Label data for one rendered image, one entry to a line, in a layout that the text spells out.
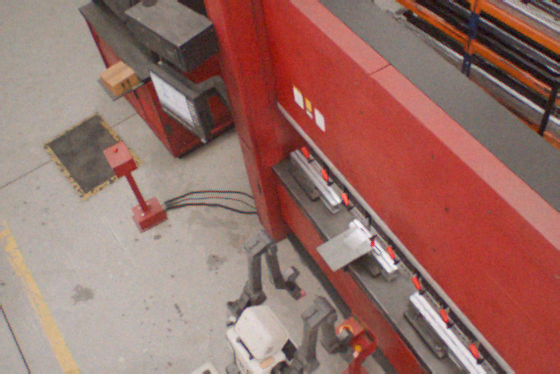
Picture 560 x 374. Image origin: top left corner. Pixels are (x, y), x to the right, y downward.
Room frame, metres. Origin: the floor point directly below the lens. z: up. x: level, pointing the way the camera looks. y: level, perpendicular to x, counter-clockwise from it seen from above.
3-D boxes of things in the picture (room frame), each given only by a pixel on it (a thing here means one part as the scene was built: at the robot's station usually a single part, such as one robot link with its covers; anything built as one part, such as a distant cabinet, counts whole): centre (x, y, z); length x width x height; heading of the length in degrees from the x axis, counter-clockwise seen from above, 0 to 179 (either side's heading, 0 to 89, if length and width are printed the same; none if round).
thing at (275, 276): (1.49, 0.11, 1.40); 0.11 x 0.06 x 0.43; 27
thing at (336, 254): (1.74, -0.28, 1.00); 0.26 x 0.18 x 0.01; 112
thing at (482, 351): (0.89, -0.78, 1.26); 0.15 x 0.09 x 0.17; 22
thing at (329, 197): (2.31, -0.22, 0.92); 0.50 x 0.06 x 0.10; 22
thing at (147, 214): (2.96, 1.10, 0.41); 0.25 x 0.20 x 0.83; 112
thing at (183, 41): (2.80, 0.44, 1.53); 0.51 x 0.25 x 0.85; 37
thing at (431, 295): (1.26, -0.63, 1.26); 0.15 x 0.09 x 0.17; 22
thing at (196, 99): (2.71, 0.48, 1.42); 0.45 x 0.12 x 0.36; 37
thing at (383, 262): (1.75, -0.44, 0.92); 0.39 x 0.06 x 0.10; 22
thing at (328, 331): (1.11, -0.09, 1.40); 0.11 x 0.06 x 0.43; 27
